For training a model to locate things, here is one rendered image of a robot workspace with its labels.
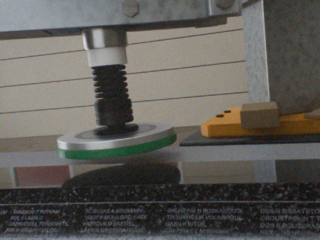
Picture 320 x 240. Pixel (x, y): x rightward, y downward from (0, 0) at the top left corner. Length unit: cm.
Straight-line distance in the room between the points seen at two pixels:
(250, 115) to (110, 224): 66
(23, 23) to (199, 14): 29
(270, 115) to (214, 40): 571
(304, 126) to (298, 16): 36
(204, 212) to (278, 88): 87
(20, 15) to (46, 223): 33
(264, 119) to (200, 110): 577
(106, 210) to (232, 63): 625
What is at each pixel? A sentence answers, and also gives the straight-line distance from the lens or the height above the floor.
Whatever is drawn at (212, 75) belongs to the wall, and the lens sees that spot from 682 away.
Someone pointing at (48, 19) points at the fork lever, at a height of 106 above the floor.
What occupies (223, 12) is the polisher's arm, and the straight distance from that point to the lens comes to 68.
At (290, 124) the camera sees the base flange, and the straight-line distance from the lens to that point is 124.
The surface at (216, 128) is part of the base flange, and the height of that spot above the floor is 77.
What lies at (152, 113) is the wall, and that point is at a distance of 710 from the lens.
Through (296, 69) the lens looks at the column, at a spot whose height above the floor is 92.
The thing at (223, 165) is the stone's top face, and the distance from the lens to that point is 66.
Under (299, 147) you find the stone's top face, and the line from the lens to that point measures 76.
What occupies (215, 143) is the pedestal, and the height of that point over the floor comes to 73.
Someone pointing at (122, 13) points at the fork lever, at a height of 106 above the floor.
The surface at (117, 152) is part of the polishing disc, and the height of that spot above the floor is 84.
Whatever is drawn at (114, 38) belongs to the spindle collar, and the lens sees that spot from 71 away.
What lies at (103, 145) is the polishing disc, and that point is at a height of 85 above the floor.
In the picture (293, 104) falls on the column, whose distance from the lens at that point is 139.
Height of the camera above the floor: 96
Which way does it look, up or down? 6 degrees down
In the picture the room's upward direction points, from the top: 6 degrees counter-clockwise
